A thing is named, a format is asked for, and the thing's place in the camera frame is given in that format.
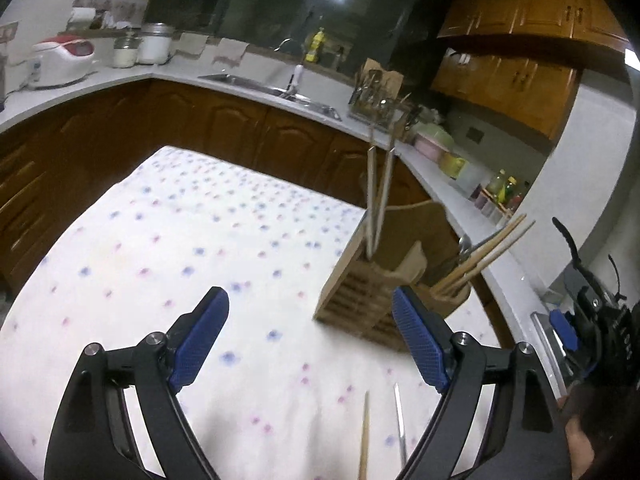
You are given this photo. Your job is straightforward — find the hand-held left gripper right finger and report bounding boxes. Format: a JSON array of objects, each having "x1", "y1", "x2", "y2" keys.
[{"x1": 391, "y1": 285, "x2": 573, "y2": 480}]

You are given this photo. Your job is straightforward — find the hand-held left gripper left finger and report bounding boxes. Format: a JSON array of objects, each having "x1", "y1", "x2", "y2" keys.
[{"x1": 44, "y1": 286, "x2": 231, "y2": 480}]

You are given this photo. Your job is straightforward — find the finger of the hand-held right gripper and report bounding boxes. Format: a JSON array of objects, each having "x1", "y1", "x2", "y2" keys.
[{"x1": 548, "y1": 309, "x2": 582, "y2": 377}]

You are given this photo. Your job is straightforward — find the wooden utensil holder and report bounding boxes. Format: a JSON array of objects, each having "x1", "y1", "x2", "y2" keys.
[{"x1": 314, "y1": 200, "x2": 473, "y2": 354}]

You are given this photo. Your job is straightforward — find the dish rack with utensils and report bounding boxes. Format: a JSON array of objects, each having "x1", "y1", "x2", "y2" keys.
[{"x1": 348, "y1": 58, "x2": 414, "y2": 129}]

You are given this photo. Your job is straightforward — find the person's right hand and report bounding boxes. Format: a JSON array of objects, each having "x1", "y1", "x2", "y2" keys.
[{"x1": 557, "y1": 394, "x2": 597, "y2": 480}]

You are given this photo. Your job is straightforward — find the floral tablecloth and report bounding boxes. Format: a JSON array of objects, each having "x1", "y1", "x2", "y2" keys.
[{"x1": 0, "y1": 146, "x2": 501, "y2": 480}]

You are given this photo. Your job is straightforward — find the black wok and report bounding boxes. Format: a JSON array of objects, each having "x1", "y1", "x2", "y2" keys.
[{"x1": 552, "y1": 217, "x2": 632, "y2": 307}]

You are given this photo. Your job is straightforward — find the carved wooden chopstick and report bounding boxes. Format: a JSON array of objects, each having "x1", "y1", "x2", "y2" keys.
[{"x1": 357, "y1": 390, "x2": 371, "y2": 480}]

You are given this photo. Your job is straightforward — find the spice jar rack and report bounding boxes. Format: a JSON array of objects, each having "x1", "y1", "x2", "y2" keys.
[{"x1": 470, "y1": 185, "x2": 512, "y2": 226}]

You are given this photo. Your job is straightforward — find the clear condiment bottle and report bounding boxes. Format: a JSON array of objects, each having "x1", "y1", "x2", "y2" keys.
[{"x1": 487, "y1": 169, "x2": 507, "y2": 201}]

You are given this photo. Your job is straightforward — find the white plastic container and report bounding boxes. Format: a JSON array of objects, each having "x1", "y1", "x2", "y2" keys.
[{"x1": 457, "y1": 160, "x2": 489, "y2": 199}]

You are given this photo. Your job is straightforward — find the pink container with green lid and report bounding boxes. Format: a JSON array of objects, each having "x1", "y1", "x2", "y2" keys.
[{"x1": 412, "y1": 122, "x2": 456, "y2": 161}]

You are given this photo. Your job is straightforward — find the wooden base cabinets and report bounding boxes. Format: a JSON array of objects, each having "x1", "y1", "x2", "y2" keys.
[{"x1": 0, "y1": 77, "x2": 501, "y2": 351}]

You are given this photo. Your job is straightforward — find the steel kitchen sink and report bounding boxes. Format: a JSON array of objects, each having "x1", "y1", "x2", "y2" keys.
[{"x1": 197, "y1": 74, "x2": 343, "y2": 122}]

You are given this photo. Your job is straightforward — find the chrome faucet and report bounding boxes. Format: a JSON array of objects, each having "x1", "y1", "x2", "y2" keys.
[{"x1": 274, "y1": 37, "x2": 307, "y2": 97}]

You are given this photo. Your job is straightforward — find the beige dishcloth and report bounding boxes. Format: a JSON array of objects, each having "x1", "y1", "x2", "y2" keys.
[
  {"x1": 212, "y1": 37, "x2": 250, "y2": 67},
  {"x1": 175, "y1": 32, "x2": 208, "y2": 59}
]

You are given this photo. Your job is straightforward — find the glass jar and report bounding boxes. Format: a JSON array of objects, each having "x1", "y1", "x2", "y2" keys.
[{"x1": 112, "y1": 32, "x2": 140, "y2": 69}]

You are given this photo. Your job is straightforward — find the white canister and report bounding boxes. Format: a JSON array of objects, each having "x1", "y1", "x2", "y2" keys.
[{"x1": 137, "y1": 22, "x2": 175, "y2": 65}]

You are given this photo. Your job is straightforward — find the white and red rice cooker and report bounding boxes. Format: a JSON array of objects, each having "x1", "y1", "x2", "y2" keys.
[{"x1": 27, "y1": 35, "x2": 99, "y2": 90}]

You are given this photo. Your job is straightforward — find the yellow dish soap bottle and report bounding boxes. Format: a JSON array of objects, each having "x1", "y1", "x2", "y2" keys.
[{"x1": 305, "y1": 27, "x2": 327, "y2": 64}]

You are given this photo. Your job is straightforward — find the dark window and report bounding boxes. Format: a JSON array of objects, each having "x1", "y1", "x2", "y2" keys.
[{"x1": 147, "y1": 0, "x2": 453, "y2": 82}]

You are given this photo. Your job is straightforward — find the wooden wall cabinets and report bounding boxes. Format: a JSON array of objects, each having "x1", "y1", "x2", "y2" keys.
[{"x1": 431, "y1": 0, "x2": 632, "y2": 142}]

